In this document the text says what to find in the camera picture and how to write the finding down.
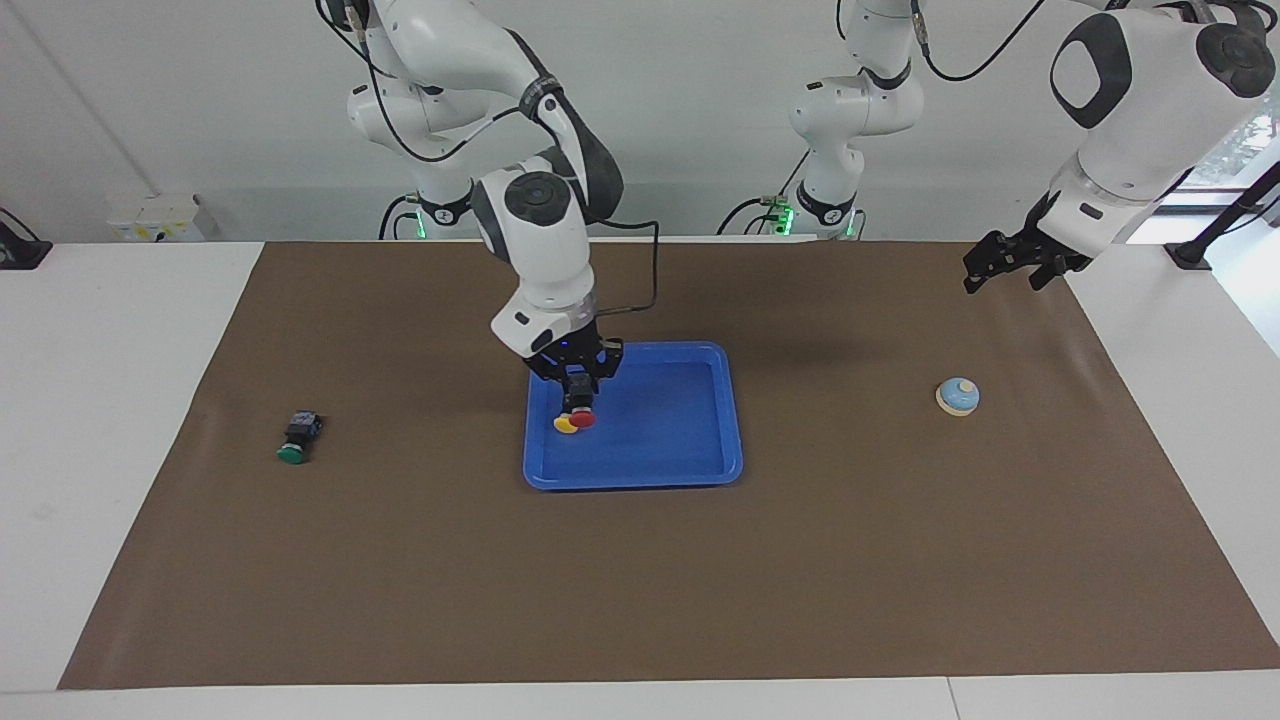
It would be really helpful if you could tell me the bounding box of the red push button switch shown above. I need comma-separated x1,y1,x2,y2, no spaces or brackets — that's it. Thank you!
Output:
563,370,598,430

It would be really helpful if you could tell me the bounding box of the green push button switch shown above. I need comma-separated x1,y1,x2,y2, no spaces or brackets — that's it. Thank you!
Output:
277,410,323,466

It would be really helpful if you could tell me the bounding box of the blue plastic tray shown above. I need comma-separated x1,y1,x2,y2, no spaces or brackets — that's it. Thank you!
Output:
523,342,744,491

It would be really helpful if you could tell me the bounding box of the light blue desk bell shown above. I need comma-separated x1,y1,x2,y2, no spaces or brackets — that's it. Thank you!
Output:
936,377,981,418

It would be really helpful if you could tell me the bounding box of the brown table mat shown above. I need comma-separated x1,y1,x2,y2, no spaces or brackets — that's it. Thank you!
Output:
58,240,1280,691

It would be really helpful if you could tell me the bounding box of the window with green foliage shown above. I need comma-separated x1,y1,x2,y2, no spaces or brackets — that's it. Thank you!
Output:
1165,85,1280,211

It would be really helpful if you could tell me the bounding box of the white power socket box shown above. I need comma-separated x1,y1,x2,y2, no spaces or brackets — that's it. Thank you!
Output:
108,195,216,243

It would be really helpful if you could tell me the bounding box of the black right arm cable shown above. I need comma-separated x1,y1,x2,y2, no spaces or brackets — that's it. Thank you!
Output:
318,0,661,346

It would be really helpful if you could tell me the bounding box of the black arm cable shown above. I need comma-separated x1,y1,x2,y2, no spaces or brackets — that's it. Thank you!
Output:
905,0,1041,79
318,0,661,346

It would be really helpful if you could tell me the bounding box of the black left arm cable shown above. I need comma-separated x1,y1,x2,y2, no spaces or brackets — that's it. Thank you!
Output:
905,0,1041,79

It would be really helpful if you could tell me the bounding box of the black base cable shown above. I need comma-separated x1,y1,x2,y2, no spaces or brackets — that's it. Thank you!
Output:
378,195,423,241
716,150,813,236

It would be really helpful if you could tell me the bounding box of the black table clamp mount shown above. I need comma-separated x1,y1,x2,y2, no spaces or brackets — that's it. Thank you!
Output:
0,208,53,271

